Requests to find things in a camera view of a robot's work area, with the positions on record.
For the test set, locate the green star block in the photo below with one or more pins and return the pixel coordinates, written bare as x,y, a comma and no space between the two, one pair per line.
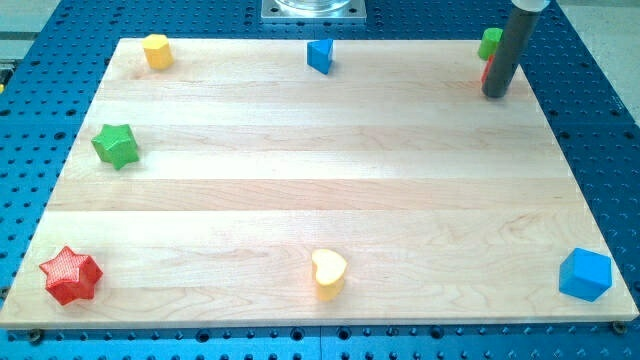
116,144

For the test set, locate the red star block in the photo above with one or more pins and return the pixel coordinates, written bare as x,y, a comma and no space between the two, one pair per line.
71,276

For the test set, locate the yellow hexagon block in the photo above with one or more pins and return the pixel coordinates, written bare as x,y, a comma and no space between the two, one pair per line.
157,51

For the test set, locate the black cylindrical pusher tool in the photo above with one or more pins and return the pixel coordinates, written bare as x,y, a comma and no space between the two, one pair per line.
518,30

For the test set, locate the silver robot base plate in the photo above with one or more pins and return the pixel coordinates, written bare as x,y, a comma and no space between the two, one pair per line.
306,10

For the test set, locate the green cylinder block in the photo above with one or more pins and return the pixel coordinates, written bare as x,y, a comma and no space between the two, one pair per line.
489,42

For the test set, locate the red circle block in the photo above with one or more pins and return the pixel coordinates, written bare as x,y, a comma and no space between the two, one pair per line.
487,68

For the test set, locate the blue cube block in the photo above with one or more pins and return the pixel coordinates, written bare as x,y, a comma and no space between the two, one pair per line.
585,274

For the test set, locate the yellow heart block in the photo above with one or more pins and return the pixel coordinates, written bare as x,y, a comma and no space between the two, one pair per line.
328,270

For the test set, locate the white tool holder collar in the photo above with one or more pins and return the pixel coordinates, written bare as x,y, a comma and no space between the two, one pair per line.
535,6

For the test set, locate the blue perforated table plate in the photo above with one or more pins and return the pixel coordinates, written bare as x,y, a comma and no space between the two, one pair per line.
52,88

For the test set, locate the wooden board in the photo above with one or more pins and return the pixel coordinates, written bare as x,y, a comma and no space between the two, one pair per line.
449,207

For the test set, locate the blue triangle block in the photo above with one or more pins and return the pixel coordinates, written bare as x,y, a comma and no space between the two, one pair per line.
320,55

